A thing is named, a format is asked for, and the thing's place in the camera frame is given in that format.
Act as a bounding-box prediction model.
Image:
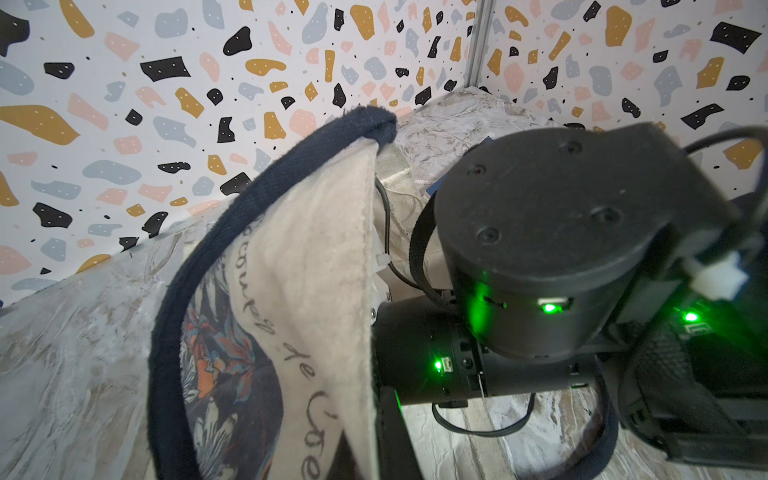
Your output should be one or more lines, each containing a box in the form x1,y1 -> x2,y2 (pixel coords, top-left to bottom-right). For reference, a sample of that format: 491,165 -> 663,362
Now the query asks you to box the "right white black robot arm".
373,123 -> 767,479

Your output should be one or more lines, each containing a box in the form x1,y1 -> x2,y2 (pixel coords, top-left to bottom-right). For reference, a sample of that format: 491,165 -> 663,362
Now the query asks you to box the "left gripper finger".
377,386 -> 423,480

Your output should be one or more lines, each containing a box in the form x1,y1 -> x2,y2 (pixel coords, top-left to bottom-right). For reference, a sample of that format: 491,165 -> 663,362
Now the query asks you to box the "cream canvas tote bag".
147,106 -> 397,479

